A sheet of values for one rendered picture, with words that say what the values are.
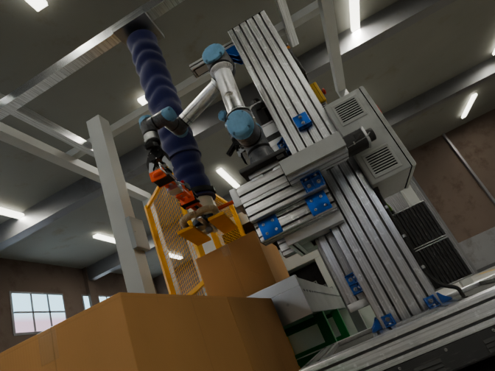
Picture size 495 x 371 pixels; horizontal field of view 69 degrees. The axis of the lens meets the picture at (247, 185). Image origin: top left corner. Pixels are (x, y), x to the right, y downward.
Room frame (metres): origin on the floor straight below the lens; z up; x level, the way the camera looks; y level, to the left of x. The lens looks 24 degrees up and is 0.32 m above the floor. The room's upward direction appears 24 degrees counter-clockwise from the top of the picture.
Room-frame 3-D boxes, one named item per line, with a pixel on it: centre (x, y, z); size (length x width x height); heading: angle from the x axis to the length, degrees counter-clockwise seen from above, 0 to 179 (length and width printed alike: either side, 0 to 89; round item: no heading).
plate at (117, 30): (2.05, 0.31, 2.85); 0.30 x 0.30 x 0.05; 80
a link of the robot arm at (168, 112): (1.47, 0.24, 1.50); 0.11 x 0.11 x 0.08; 77
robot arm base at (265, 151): (1.51, -0.12, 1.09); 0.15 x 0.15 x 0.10
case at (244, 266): (2.36, 0.23, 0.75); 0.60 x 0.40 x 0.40; 172
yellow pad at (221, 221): (2.05, 0.23, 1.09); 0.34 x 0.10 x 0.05; 177
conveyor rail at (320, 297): (3.11, -0.23, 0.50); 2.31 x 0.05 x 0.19; 170
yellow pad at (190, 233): (2.06, 0.42, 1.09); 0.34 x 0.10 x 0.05; 177
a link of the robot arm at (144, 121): (1.47, 0.34, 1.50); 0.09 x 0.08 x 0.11; 77
